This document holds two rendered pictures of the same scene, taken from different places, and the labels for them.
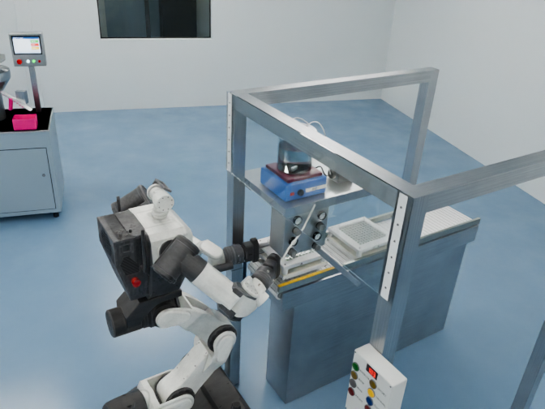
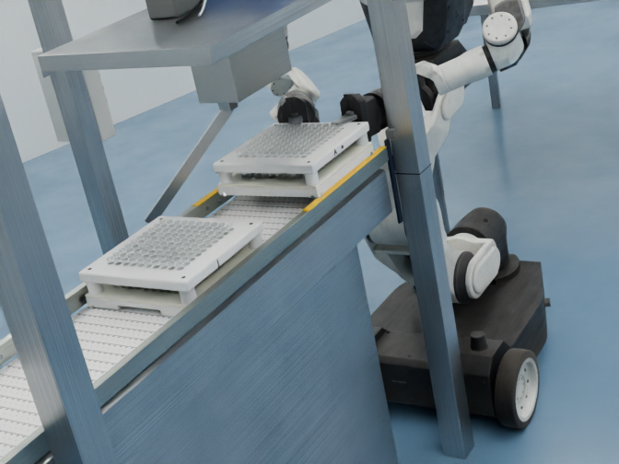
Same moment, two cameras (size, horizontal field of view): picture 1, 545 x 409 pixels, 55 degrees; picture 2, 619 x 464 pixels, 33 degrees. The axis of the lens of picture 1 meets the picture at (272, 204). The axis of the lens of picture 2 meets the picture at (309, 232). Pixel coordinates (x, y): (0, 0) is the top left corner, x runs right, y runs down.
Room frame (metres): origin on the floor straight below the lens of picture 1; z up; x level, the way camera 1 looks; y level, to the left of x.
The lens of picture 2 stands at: (3.98, -0.87, 1.58)
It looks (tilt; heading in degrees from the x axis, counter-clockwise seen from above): 23 degrees down; 159
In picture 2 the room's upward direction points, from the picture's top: 12 degrees counter-clockwise
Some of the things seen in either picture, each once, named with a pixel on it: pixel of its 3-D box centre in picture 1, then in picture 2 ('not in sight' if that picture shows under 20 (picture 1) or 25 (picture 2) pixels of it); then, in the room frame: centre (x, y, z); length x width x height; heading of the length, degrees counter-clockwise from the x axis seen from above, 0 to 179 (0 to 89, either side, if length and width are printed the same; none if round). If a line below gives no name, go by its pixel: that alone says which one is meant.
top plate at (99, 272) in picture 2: not in sight; (172, 250); (2.25, -0.46, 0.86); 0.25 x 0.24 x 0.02; 34
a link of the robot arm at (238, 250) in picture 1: (244, 251); (369, 114); (1.98, 0.11, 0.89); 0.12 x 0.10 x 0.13; 115
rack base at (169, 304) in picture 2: not in sight; (179, 274); (2.26, -0.46, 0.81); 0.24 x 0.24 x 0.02; 34
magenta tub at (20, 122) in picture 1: (25, 122); not in sight; (3.67, 1.88, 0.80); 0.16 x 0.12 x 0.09; 109
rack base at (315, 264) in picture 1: (290, 256); (297, 168); (2.03, -0.10, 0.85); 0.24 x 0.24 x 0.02; 33
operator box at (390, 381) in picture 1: (374, 393); (74, 93); (1.16, -0.35, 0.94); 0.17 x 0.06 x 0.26; 33
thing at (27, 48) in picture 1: (32, 74); not in sight; (4.01, 1.93, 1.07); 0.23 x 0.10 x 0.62; 109
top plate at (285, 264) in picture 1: (291, 247); (292, 146); (2.03, -0.10, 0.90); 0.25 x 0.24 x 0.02; 33
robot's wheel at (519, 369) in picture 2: not in sight; (517, 388); (2.05, 0.36, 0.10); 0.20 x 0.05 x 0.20; 124
